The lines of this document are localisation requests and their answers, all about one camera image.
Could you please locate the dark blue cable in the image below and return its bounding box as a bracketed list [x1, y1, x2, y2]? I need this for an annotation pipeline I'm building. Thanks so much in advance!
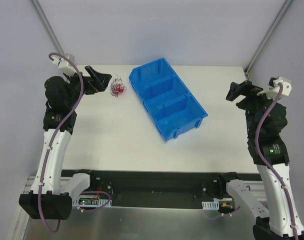
[109, 77, 125, 98]

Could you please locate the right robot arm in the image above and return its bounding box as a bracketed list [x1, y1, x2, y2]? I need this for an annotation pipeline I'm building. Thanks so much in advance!
[216, 77, 304, 240]

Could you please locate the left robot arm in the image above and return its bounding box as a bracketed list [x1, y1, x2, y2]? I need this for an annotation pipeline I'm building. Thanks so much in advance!
[19, 65, 112, 220]

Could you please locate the blue three-compartment bin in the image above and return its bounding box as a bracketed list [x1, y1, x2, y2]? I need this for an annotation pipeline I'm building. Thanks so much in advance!
[129, 58, 208, 142]

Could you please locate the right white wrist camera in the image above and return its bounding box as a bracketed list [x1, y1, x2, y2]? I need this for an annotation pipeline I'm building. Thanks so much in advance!
[257, 76, 292, 99]

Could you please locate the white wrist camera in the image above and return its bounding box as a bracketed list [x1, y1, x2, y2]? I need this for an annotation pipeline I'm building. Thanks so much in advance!
[257, 76, 292, 99]
[51, 55, 76, 77]

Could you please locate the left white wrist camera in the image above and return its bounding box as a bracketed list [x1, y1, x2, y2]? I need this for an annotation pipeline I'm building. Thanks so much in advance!
[51, 55, 76, 77]

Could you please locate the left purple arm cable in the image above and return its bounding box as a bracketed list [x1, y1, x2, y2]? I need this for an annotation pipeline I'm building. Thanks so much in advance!
[37, 52, 84, 234]

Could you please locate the left aluminium frame post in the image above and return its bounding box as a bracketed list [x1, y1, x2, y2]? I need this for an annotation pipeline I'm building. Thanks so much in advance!
[29, 0, 65, 55]

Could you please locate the aluminium frame post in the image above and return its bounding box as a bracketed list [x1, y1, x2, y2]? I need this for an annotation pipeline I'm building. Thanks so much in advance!
[244, 0, 295, 76]
[29, 0, 65, 55]

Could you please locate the right aluminium frame post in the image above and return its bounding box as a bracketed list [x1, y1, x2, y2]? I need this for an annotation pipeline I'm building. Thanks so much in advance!
[244, 0, 295, 76]

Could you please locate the right white cable duct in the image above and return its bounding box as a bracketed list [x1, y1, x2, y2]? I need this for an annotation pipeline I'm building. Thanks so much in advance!
[202, 200, 220, 211]

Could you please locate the white cable duct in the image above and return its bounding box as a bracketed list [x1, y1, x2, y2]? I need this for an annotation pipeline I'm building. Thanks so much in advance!
[72, 197, 112, 208]
[202, 200, 220, 211]

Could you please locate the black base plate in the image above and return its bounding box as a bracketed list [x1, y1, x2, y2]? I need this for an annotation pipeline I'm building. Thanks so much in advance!
[76, 170, 262, 209]

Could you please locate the left white cable duct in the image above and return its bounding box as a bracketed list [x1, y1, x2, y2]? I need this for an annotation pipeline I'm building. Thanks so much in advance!
[72, 197, 112, 208]

